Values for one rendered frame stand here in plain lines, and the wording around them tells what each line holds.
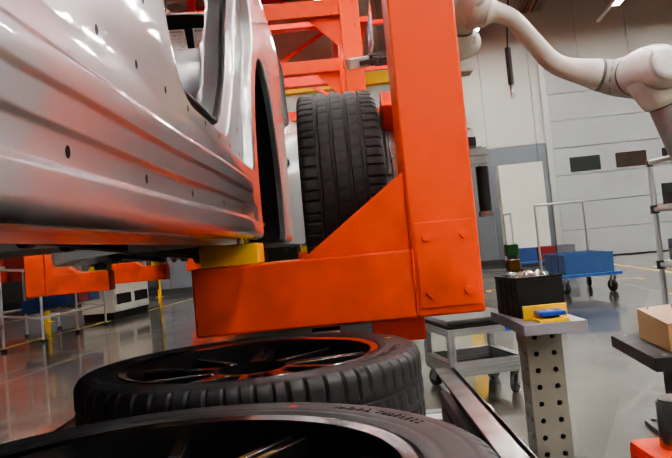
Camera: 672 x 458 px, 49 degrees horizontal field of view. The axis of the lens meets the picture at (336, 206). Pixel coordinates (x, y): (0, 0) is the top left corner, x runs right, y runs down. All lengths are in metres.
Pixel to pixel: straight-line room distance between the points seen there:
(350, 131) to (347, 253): 0.43
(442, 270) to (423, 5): 0.63
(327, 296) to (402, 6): 0.71
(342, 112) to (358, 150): 0.15
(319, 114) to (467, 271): 0.65
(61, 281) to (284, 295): 4.71
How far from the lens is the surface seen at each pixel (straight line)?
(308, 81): 11.52
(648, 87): 2.26
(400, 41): 1.79
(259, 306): 1.73
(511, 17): 2.25
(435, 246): 1.72
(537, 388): 2.18
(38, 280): 6.41
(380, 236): 1.73
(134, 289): 10.81
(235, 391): 1.16
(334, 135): 2.02
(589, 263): 7.73
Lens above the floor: 0.70
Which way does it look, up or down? 3 degrees up
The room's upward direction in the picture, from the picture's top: 5 degrees counter-clockwise
